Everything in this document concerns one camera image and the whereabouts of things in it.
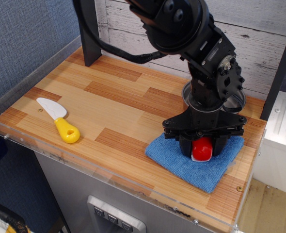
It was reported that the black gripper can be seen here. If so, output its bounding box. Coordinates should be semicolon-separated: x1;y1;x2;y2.
162;101;247;157

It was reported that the red toy sushi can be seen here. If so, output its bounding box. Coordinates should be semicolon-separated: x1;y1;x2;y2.
191;137;213;162

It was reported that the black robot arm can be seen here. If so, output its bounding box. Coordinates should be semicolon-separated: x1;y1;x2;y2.
129;0;247;157

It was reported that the blue folded cloth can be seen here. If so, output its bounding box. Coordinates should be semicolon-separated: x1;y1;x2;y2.
145;134;244;193

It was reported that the small steel pot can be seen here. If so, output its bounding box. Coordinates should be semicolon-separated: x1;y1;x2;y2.
181;81;246;114

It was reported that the white metal box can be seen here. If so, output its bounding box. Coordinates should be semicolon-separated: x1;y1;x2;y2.
253;91;286;192

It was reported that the silver button panel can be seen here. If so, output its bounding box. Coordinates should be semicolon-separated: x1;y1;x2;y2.
87;195;146;233

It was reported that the grey metal cabinet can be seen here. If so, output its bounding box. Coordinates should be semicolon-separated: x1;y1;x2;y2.
36;153;237;233

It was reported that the dark right frame post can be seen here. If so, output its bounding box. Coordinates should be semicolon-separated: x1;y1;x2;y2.
260;46;286;121

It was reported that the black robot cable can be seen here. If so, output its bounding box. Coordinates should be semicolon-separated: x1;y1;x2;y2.
79;14;168;65

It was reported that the yellow handled toy knife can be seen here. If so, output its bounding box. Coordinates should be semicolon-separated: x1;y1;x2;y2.
36;98;80;144

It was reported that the black vertical post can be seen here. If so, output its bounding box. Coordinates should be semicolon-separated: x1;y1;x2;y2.
73;0;102;67

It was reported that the clear acrylic guard rail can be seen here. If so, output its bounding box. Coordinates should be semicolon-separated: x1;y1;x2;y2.
0;37;266;233

